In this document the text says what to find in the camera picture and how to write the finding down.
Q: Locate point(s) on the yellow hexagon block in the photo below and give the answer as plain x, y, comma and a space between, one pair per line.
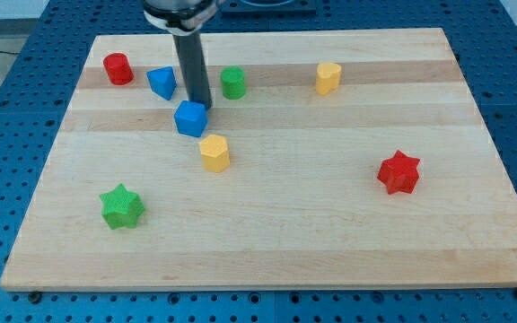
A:
214, 151

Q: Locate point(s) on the green star block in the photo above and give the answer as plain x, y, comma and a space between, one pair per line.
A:
121, 208

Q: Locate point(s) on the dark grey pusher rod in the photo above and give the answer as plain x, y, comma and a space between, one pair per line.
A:
193, 68

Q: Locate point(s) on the red cylinder block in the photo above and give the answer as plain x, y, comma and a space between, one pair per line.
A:
118, 68

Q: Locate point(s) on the blue triangular prism block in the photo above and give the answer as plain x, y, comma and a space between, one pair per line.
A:
162, 81

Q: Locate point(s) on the green cylinder block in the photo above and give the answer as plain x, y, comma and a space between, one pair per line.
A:
233, 81

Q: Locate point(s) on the wooden board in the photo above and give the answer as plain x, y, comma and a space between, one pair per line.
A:
300, 206

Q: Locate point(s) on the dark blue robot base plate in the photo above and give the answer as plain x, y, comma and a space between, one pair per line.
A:
268, 7

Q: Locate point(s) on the blue cube block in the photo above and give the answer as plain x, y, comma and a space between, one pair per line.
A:
190, 118

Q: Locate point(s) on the red star block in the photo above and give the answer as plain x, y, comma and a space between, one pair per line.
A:
399, 173

